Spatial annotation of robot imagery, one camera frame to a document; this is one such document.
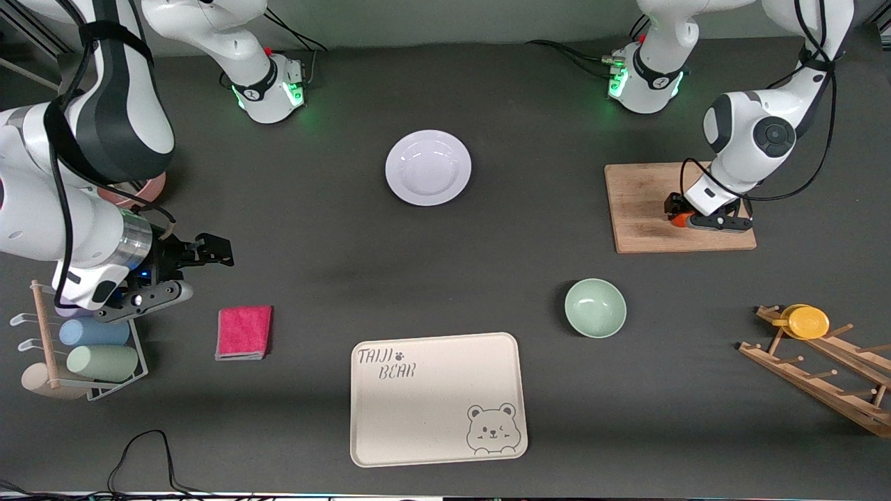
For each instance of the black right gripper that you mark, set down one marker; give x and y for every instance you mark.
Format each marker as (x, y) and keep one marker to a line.
(172, 255)

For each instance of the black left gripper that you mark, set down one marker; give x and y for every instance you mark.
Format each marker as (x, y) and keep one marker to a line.
(672, 206)

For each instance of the orange fruit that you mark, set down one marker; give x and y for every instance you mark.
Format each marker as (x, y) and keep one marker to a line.
(679, 221)

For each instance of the white round plate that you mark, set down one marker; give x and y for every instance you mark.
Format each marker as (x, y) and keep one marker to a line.
(428, 174)

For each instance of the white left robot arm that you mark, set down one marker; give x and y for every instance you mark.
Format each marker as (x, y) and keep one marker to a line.
(752, 132)

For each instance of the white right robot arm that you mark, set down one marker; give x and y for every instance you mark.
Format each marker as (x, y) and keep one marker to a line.
(42, 209)

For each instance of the wooden cutting board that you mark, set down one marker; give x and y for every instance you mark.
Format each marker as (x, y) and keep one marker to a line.
(640, 209)

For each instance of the pink folded cloth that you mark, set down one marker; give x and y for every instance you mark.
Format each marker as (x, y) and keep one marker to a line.
(243, 332)

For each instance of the pink bowl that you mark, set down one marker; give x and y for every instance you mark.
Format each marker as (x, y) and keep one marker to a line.
(150, 190)

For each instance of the dark grey table mat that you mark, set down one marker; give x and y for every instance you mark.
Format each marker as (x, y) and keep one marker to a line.
(313, 264)

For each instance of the light green bowl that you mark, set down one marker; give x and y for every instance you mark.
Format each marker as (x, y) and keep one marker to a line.
(595, 309)

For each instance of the blue cup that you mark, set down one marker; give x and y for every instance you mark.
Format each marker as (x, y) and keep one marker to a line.
(94, 333)

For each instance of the green cup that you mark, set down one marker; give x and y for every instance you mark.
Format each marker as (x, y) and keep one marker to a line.
(103, 362)

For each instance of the purple cup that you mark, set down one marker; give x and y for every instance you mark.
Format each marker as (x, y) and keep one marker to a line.
(68, 312)

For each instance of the yellow cup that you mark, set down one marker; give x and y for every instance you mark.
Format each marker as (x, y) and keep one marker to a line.
(807, 322)

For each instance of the beige cup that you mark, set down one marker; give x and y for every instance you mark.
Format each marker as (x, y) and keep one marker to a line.
(42, 384)

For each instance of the wooden mug rack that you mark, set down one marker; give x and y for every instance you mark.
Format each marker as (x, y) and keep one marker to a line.
(821, 379)

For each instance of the light wooden stick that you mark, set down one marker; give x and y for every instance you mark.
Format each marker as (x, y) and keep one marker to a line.
(28, 73)

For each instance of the cream tray with bear print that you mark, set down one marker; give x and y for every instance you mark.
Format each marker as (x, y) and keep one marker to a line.
(431, 417)

